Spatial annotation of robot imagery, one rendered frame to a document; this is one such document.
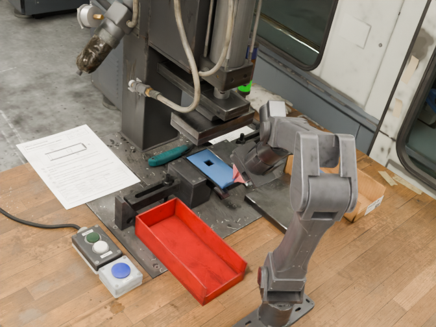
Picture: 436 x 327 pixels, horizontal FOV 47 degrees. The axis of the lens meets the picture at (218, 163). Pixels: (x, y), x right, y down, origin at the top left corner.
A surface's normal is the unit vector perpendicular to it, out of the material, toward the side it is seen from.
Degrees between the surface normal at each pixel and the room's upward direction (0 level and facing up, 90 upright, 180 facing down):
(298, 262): 100
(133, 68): 90
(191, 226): 90
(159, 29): 90
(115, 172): 1
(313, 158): 38
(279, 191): 0
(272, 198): 0
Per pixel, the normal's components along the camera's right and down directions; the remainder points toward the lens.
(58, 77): 0.13, -0.78
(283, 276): 0.07, 0.75
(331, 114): -0.78, 0.30
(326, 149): 0.14, 0.22
